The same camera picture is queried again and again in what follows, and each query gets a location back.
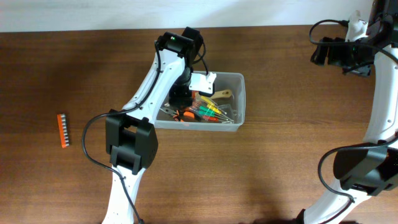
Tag orange black needle-nose pliers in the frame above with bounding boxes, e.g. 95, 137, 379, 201
160, 106, 201, 122

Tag clear case of screwdrivers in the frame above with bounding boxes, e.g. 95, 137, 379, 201
188, 95, 234, 123

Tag orange scraper wooden handle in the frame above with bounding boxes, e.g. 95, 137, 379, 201
192, 90, 233, 100

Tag orange socket bit rail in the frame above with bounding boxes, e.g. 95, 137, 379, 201
57, 113, 70, 148

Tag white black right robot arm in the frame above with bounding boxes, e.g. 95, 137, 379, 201
294, 0, 397, 223

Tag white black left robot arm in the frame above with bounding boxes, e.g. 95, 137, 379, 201
103, 27, 216, 223

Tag clear plastic container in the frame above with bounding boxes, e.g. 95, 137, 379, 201
155, 72, 246, 132

